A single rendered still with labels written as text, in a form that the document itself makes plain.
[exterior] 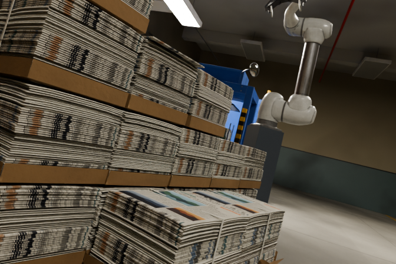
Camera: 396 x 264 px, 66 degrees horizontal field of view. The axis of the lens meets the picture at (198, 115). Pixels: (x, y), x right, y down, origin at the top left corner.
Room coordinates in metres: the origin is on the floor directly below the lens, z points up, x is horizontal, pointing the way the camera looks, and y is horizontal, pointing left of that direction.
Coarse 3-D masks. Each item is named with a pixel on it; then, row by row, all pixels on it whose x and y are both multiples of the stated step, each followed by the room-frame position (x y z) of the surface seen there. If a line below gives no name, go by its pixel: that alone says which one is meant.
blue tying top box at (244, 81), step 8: (200, 64) 3.81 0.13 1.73; (208, 64) 3.78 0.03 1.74; (208, 72) 3.76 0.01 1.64; (216, 72) 3.73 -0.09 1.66; (224, 72) 3.70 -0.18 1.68; (232, 72) 3.67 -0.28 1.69; (240, 72) 3.64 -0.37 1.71; (224, 80) 3.70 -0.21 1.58; (232, 80) 3.67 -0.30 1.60; (240, 80) 3.64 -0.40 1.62; (248, 80) 4.02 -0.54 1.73
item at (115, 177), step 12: (108, 180) 0.90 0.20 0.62; (120, 180) 0.94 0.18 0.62; (132, 180) 0.98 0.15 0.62; (144, 180) 1.03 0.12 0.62; (156, 180) 1.07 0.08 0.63; (168, 180) 1.12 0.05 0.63; (180, 180) 1.18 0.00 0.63; (192, 180) 1.25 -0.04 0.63; (204, 180) 1.32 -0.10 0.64; (216, 180) 1.40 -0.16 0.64; (228, 180) 1.50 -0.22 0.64; (240, 180) 1.61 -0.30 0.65
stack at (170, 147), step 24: (144, 120) 0.96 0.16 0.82; (120, 144) 0.90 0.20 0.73; (144, 144) 0.99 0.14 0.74; (168, 144) 1.08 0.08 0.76; (192, 144) 1.19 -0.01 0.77; (216, 144) 1.35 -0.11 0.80; (240, 144) 1.54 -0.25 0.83; (120, 168) 0.93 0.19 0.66; (144, 168) 1.01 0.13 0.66; (168, 168) 1.11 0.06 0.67; (192, 168) 1.23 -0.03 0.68; (216, 168) 1.39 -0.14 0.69; (240, 168) 1.59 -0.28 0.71; (240, 192) 1.65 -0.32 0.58; (96, 216) 0.90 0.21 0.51
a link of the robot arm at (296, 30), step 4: (300, 20) 2.08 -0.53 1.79; (300, 24) 2.07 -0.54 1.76; (288, 28) 2.09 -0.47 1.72; (292, 28) 2.08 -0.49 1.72; (296, 28) 2.09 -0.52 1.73; (300, 28) 2.08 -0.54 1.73; (288, 32) 2.16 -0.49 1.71; (292, 32) 2.13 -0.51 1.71; (296, 32) 2.11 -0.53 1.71; (300, 32) 2.10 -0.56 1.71; (300, 36) 2.14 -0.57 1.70
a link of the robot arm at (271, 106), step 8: (264, 96) 2.24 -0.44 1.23; (272, 96) 2.18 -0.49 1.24; (280, 96) 2.19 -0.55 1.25; (264, 104) 2.19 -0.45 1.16; (272, 104) 2.17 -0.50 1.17; (280, 104) 2.15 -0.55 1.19; (264, 112) 2.18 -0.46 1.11; (272, 112) 2.16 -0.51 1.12; (280, 112) 2.14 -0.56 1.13; (272, 120) 2.17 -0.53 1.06; (280, 120) 2.18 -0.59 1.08
